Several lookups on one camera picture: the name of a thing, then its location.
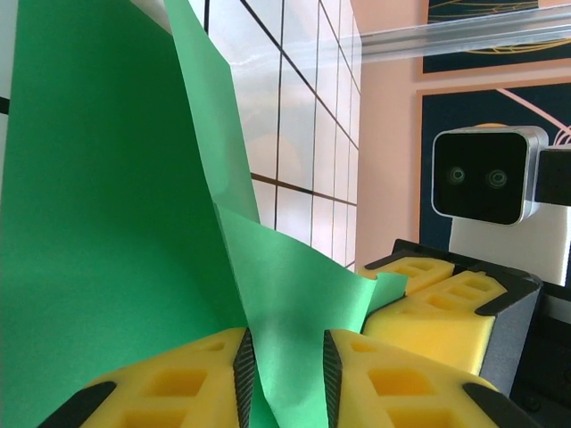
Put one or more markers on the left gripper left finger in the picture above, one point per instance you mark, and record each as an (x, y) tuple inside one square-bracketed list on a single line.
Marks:
[(178, 392)]

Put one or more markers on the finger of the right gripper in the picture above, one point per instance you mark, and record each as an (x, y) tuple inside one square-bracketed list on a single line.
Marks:
[(437, 325), (424, 267)]

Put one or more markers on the green cloth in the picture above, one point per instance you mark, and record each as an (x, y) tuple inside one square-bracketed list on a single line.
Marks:
[(111, 200)]

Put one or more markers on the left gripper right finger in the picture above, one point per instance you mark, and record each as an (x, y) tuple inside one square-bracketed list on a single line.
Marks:
[(401, 392)]

